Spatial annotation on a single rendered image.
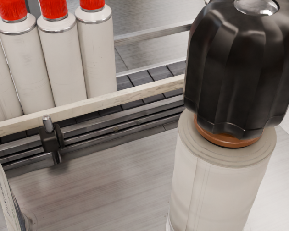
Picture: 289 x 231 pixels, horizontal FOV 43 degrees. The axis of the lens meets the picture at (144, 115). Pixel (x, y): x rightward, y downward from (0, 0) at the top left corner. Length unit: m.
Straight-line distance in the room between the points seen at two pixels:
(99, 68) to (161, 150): 0.15
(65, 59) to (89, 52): 0.04
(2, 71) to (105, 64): 0.14
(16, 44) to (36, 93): 0.09
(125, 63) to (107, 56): 0.24
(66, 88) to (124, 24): 0.39
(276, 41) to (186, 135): 0.12
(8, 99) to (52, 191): 0.15
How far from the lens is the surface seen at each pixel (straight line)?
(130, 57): 0.80
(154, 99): 0.62
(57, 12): 0.49
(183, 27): 0.66
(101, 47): 0.53
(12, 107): 0.58
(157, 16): 0.94
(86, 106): 0.57
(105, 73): 0.56
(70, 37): 0.51
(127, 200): 0.49
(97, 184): 0.51
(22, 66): 0.54
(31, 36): 0.52
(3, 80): 0.55
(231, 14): 0.25
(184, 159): 0.32
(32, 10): 0.65
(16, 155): 0.59
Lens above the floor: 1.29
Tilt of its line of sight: 45 degrees down
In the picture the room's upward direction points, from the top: straight up
